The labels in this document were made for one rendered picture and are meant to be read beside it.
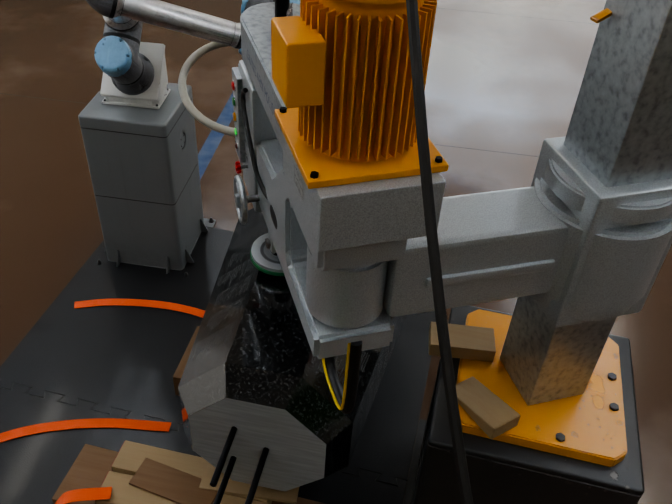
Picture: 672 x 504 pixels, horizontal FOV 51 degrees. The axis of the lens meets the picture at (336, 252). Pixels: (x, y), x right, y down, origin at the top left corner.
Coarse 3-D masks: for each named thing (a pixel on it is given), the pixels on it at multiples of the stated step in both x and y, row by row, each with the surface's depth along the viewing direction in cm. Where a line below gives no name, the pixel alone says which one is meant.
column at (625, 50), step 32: (608, 0) 147; (640, 0) 138; (608, 32) 148; (640, 32) 139; (608, 64) 149; (640, 64) 140; (608, 96) 151; (640, 96) 142; (576, 128) 164; (608, 128) 152; (640, 128) 148; (608, 160) 154; (640, 160) 154; (512, 320) 208; (544, 320) 190; (608, 320) 189; (512, 352) 210; (544, 352) 192; (576, 352) 195; (544, 384) 201; (576, 384) 206
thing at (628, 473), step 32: (448, 416) 207; (416, 448) 283; (448, 448) 200; (480, 448) 199; (512, 448) 200; (640, 448) 202; (416, 480) 253; (448, 480) 209; (480, 480) 206; (512, 480) 202; (544, 480) 198; (576, 480) 195; (608, 480) 193; (640, 480) 194
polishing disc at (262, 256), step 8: (256, 240) 246; (264, 240) 247; (256, 248) 243; (264, 248) 243; (256, 256) 240; (264, 256) 240; (272, 256) 240; (264, 264) 237; (272, 264) 237; (280, 264) 237; (280, 272) 236
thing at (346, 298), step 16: (320, 272) 156; (336, 272) 153; (352, 272) 153; (368, 272) 154; (384, 272) 159; (320, 288) 159; (336, 288) 156; (352, 288) 156; (368, 288) 157; (384, 288) 164; (320, 304) 162; (336, 304) 159; (352, 304) 159; (368, 304) 161; (320, 320) 165; (336, 320) 163; (352, 320) 162; (368, 320) 165
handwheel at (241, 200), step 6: (234, 180) 211; (240, 180) 205; (234, 186) 214; (240, 186) 204; (234, 192) 215; (240, 192) 203; (240, 198) 203; (246, 198) 204; (252, 198) 210; (258, 198) 210; (240, 204) 208; (246, 204) 204; (240, 210) 212; (246, 210) 204; (240, 216) 213; (246, 216) 205; (240, 222) 212; (246, 222) 208
